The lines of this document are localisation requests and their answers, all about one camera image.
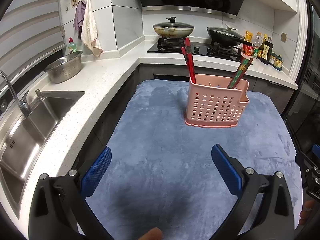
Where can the wall power socket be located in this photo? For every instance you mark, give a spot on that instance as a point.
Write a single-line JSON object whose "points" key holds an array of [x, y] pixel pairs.
{"points": [[283, 37]]}

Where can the dark soy sauce bottle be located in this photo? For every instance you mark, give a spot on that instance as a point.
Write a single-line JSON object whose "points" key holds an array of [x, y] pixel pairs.
{"points": [[268, 46]]}

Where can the small green spice jar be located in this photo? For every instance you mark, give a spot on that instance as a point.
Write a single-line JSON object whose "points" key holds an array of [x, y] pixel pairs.
{"points": [[255, 52]]}

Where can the clear plastic oil bottle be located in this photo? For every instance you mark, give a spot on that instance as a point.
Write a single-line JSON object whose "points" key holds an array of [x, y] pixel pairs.
{"points": [[257, 40]]}

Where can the black wok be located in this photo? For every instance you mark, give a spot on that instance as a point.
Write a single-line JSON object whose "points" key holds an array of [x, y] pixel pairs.
{"points": [[226, 37]]}

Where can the dark red chopstick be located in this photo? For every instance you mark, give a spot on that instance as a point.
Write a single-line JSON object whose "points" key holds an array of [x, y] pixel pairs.
{"points": [[189, 63]]}

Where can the white hanging towel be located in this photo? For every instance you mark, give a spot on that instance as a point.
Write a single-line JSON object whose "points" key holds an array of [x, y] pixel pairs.
{"points": [[89, 33]]}

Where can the purple hanging cloth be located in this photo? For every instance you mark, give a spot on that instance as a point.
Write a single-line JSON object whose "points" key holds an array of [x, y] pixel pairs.
{"points": [[79, 17]]}

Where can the chrome faucet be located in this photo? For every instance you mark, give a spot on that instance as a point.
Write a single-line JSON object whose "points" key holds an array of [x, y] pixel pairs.
{"points": [[22, 103]]}

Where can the white spatula in wok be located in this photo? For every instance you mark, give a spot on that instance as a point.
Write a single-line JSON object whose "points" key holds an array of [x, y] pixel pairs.
{"points": [[230, 28]]}

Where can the yellow snack bag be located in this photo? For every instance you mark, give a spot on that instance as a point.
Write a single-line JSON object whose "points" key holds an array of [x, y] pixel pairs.
{"points": [[248, 38]]}

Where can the yellow cap sauce bottle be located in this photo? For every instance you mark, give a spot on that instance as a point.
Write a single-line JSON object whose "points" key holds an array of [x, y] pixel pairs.
{"points": [[261, 48]]}

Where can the pink plastic utensil holder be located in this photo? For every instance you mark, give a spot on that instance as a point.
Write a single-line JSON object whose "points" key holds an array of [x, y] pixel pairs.
{"points": [[211, 104]]}

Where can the beige wok with lid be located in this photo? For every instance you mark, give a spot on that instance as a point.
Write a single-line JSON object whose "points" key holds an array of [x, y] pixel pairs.
{"points": [[173, 29]]}

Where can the right hand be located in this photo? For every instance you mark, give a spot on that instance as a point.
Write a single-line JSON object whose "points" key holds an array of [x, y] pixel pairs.
{"points": [[306, 212]]}

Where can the blue grey cloth mat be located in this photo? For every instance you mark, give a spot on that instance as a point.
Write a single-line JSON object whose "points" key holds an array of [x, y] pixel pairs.
{"points": [[162, 174]]}

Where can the white window blind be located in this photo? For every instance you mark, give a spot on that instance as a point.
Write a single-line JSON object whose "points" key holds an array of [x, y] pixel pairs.
{"points": [[29, 29]]}

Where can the green condiment jar set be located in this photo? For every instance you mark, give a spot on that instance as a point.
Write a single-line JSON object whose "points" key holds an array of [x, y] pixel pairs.
{"points": [[276, 61]]}

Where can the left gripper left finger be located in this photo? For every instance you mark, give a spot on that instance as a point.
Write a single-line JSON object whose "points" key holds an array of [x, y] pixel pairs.
{"points": [[59, 209]]}

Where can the left hand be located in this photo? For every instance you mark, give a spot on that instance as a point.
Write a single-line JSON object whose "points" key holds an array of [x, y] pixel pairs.
{"points": [[153, 234]]}

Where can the green dish soap bottle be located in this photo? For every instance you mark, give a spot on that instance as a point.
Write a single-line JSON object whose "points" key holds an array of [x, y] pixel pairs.
{"points": [[72, 47]]}

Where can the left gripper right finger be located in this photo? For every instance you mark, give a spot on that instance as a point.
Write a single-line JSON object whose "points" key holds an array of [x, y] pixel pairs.
{"points": [[274, 218]]}

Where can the red instant noodle cup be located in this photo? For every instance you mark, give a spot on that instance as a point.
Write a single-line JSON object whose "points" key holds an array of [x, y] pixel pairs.
{"points": [[247, 50]]}

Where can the bright red chopstick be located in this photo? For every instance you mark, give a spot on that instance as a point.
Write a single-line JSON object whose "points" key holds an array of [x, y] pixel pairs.
{"points": [[187, 45]]}

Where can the black gas stove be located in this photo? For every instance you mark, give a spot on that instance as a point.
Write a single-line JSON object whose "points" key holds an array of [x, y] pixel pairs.
{"points": [[174, 45]]}

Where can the steel bowl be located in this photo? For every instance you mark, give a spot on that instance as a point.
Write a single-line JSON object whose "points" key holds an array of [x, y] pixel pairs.
{"points": [[65, 67]]}

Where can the maroon chopstick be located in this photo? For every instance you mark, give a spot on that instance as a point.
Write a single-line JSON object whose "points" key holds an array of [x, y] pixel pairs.
{"points": [[237, 73]]}

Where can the stainless steel sink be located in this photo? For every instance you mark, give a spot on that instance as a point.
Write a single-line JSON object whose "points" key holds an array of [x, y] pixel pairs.
{"points": [[26, 139]]}

